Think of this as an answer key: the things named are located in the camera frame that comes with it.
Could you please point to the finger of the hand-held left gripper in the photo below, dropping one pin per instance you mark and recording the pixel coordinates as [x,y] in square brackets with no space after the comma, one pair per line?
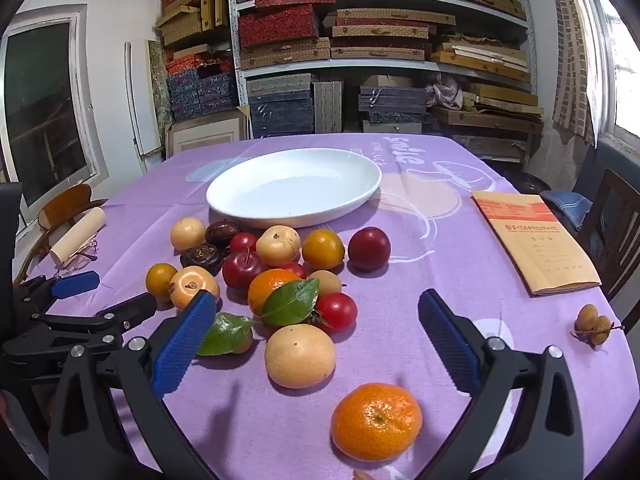
[132,306]
[75,284]

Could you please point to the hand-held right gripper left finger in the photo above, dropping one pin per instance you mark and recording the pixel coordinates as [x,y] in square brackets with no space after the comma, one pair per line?
[182,345]

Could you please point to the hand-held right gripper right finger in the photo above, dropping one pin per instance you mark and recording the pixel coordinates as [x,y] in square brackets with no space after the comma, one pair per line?
[450,345]

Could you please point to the orange yellow plum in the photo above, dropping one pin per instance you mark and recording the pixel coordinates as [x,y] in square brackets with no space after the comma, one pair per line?
[323,249]
[161,280]

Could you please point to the peach coloured persimmon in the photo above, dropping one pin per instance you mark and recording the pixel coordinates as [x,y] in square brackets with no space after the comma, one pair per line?
[190,287]

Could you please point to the dark water chestnut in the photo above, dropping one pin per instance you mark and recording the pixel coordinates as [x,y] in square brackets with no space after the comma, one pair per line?
[201,258]

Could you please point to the small yellow speckled pear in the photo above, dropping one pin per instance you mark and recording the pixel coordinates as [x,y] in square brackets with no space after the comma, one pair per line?
[187,233]

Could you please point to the small red apple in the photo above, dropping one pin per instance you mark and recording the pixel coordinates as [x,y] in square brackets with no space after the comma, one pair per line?
[244,271]

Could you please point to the plain orange mandarin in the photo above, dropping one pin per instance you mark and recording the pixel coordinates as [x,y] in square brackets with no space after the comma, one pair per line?
[376,421]

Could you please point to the mandarin with green leaf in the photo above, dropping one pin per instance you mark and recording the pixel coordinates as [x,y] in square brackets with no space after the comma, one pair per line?
[272,287]

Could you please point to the red cherry tomato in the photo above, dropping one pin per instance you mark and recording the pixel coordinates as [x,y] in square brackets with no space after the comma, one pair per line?
[243,241]
[296,269]
[339,312]

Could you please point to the dark brown passion fruit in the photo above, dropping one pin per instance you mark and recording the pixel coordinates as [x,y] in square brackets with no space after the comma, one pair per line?
[222,232]

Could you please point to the large pale round pear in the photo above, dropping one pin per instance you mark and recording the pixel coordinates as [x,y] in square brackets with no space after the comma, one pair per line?
[299,362]

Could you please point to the dark red plum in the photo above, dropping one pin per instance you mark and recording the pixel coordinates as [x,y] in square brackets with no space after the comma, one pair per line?
[369,249]

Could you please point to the beige longan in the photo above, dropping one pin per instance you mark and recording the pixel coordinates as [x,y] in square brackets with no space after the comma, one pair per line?
[328,281]

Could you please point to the white oval plate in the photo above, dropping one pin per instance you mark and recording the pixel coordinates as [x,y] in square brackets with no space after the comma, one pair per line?
[295,185]

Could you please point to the thin framed eyeglasses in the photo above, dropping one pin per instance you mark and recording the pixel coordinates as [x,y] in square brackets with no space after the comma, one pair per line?
[75,263]

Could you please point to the loose green leaf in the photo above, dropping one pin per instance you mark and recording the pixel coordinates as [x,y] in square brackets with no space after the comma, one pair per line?
[225,334]

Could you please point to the cream paper roll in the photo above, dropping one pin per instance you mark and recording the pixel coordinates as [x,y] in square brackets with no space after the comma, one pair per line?
[77,236]

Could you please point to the purple printed tablecloth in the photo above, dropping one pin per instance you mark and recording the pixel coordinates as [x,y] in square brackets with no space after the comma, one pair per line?
[380,340]

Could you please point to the light brown wooden chair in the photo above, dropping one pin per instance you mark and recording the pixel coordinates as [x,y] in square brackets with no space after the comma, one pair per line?
[65,205]

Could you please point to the longan cluster on twig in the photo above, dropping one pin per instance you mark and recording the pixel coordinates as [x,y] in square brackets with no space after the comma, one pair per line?
[592,322]

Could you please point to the white framed window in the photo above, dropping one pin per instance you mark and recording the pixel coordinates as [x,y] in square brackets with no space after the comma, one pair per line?
[45,110]

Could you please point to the dark round stool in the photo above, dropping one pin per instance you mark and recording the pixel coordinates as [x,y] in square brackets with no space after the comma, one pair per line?
[525,182]

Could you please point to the blue folded cloth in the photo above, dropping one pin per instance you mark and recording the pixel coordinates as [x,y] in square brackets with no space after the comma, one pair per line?
[567,207]

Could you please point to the white leaning board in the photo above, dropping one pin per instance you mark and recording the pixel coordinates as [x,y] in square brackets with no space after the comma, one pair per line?
[137,105]

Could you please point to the dark wooden chair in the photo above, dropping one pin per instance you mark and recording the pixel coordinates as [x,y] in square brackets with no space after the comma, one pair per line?
[612,220]

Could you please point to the green marbled panel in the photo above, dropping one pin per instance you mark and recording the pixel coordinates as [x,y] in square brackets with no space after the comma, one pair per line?
[159,85]

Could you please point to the tan drawer box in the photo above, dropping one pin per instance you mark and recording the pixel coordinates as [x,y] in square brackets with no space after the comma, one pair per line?
[395,127]

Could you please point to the stack of blue red boxes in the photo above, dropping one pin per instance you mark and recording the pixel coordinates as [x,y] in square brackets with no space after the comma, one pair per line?
[200,90]

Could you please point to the stack of dark blue boxes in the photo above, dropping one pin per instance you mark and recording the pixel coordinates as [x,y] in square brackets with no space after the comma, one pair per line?
[280,110]

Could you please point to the stack of grey-blue flat boxes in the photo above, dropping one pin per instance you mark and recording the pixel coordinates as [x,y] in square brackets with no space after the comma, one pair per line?
[392,100]

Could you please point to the pink crumpled cloth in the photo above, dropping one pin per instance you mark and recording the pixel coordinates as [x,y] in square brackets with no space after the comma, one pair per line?
[445,91]

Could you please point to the upright grey box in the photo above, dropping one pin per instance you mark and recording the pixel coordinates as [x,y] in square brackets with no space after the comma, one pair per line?
[327,107]

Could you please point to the white metal shelf rack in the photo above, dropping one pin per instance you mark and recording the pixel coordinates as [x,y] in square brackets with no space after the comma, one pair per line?
[236,50]

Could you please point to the pile of tan woven boxes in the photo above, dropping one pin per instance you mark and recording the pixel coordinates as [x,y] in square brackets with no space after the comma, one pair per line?
[185,22]

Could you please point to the pile of yellow wooden boxes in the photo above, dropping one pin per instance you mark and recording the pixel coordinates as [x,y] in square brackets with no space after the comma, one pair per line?
[480,57]

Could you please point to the stack of woven straw cases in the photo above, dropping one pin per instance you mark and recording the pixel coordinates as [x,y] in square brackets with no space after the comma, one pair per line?
[380,52]

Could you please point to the checkered beige curtain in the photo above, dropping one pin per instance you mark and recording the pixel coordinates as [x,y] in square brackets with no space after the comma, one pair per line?
[575,60]

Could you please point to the red patterned box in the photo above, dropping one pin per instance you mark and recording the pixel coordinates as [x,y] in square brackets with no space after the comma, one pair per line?
[277,27]

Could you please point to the bright window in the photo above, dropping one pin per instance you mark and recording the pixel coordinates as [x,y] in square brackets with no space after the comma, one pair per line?
[627,75]

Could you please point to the wooden picture frame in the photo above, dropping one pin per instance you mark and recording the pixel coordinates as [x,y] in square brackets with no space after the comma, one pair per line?
[205,135]

